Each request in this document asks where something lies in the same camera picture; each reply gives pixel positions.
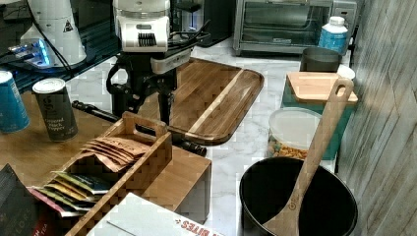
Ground grey pepper shaker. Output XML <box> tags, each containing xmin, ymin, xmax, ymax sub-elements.
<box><xmin>32</xmin><ymin>78</ymin><xmax>78</xmax><ymax>142</ymax></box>

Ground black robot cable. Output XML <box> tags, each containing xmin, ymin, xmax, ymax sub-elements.
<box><xmin>166</xmin><ymin>19</ymin><xmax>212</xmax><ymax>53</ymax></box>

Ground silver toaster oven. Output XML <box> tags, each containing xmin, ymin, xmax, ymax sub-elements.
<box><xmin>233</xmin><ymin>0</ymin><xmax>362</xmax><ymax>55</ymax></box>

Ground coloured tea bag packets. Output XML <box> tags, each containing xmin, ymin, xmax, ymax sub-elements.
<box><xmin>28</xmin><ymin>171</ymin><xmax>111</xmax><ymax>217</ymax></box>

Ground cinnamon oat bites box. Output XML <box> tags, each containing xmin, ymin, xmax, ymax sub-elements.
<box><xmin>87</xmin><ymin>193</ymin><xmax>224</xmax><ymax>236</ymax></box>

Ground wooden tea bag organizer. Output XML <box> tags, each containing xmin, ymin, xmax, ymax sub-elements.
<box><xmin>58</xmin><ymin>112</ymin><xmax>172</xmax><ymax>236</ymax></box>

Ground clear jar of snacks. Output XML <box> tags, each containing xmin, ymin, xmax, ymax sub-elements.
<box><xmin>266</xmin><ymin>107</ymin><xmax>321</xmax><ymax>159</ymax></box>

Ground wooden cutting board tray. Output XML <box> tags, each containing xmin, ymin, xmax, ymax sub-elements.
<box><xmin>137</xmin><ymin>57</ymin><xmax>266</xmax><ymax>147</ymax></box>

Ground dark grey metal cup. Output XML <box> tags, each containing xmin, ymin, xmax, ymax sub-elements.
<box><xmin>300</xmin><ymin>47</ymin><xmax>341</xmax><ymax>73</ymax></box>

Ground blue mouthwash bottle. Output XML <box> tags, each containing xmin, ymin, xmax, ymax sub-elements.
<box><xmin>319</xmin><ymin>16</ymin><xmax>348</xmax><ymax>55</ymax></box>

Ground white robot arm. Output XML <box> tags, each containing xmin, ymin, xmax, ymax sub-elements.
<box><xmin>106</xmin><ymin>0</ymin><xmax>192</xmax><ymax>123</ymax></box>

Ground wooden spoon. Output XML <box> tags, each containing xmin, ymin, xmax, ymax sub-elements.
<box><xmin>263</xmin><ymin>78</ymin><xmax>354</xmax><ymax>236</ymax></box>

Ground brown tea bag packets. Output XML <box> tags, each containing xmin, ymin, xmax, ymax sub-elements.
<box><xmin>78</xmin><ymin>137</ymin><xmax>150</xmax><ymax>172</ymax></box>

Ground dark tea box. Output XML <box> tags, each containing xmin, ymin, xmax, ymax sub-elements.
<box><xmin>0</xmin><ymin>164</ymin><xmax>62</xmax><ymax>236</ymax></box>

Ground blue spice shaker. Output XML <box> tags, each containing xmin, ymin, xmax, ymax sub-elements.
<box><xmin>0</xmin><ymin>71</ymin><xmax>30</xmax><ymax>133</ymax></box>

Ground teal canister wooden lid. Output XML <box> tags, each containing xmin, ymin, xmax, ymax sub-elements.
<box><xmin>281</xmin><ymin>72</ymin><xmax>358</xmax><ymax>160</ymax></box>

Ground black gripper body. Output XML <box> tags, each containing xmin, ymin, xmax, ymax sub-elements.
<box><xmin>105</xmin><ymin>48</ymin><xmax>192</xmax><ymax>113</ymax></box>

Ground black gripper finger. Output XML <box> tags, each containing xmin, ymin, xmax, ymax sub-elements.
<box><xmin>110</xmin><ymin>84</ymin><xmax>135</xmax><ymax>117</ymax></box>
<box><xmin>158</xmin><ymin>92</ymin><xmax>174</xmax><ymax>125</ymax></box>

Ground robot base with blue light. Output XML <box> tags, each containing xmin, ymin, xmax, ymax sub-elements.
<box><xmin>8</xmin><ymin>0</ymin><xmax>87</xmax><ymax>69</ymax></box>

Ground black pot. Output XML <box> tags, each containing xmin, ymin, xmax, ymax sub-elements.
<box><xmin>238</xmin><ymin>157</ymin><xmax>358</xmax><ymax>236</ymax></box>

